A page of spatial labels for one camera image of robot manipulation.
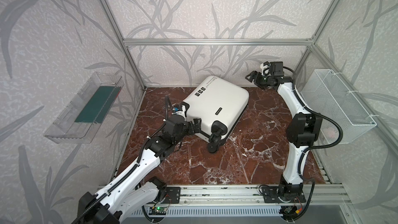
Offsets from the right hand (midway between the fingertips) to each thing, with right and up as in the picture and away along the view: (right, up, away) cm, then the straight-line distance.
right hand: (250, 74), depth 93 cm
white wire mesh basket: (+29, -12, -22) cm, 38 cm away
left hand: (-31, -24, -17) cm, 43 cm away
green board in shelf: (-71, -17, -29) cm, 78 cm away
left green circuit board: (-49, -67, -22) cm, 86 cm away
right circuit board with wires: (+15, -69, -19) cm, 73 cm away
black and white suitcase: (-19, -19, -11) cm, 29 cm away
